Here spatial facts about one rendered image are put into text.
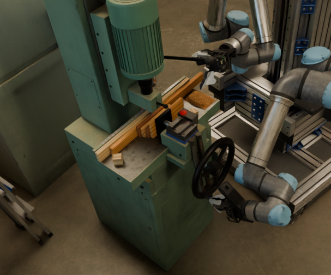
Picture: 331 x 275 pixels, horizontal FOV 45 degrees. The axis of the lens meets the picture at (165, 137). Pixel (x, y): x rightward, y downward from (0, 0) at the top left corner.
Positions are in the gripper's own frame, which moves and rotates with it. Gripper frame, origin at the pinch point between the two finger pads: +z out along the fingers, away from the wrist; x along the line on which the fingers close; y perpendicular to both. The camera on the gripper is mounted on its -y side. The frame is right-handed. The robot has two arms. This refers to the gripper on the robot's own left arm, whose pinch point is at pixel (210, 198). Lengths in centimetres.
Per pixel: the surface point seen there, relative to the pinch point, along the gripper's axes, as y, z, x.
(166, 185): -5.0, 24.3, -1.6
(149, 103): -42.6, 16.7, 7.3
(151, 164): -22.8, 14.1, -7.8
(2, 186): -33, 92, -46
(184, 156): -19.3, 6.2, 2.9
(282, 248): 76, 21, 40
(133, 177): -24.1, 14.6, -17.5
